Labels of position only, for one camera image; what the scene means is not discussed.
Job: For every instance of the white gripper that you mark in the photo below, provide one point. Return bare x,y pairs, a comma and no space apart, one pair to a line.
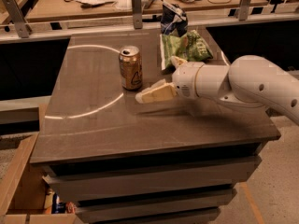
184,79

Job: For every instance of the orange soda can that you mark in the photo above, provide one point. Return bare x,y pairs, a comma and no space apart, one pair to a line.
130,64

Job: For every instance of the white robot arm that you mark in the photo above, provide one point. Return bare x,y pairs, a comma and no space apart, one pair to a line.
249,83

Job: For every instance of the green chip bag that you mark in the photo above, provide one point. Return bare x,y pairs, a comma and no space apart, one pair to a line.
191,47

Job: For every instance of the dark blue snack bag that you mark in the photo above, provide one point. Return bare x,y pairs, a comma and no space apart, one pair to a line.
174,18

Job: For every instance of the grey drawer cabinet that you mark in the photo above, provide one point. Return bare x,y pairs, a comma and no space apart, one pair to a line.
122,162

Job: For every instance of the white paper sheets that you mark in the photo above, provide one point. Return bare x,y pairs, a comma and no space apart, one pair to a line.
94,3

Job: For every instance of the cardboard box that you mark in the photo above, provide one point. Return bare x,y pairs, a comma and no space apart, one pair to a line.
23,191

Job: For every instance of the metal bracket post middle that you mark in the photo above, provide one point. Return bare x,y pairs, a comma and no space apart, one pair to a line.
137,14

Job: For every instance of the metal bracket post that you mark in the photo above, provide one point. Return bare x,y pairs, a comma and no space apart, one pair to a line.
243,11
137,14
20,24

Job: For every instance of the metal bracket post right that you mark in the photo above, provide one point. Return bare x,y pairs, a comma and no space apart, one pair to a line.
243,11

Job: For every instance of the metal bracket post left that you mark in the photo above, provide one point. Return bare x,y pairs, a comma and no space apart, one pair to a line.
20,24

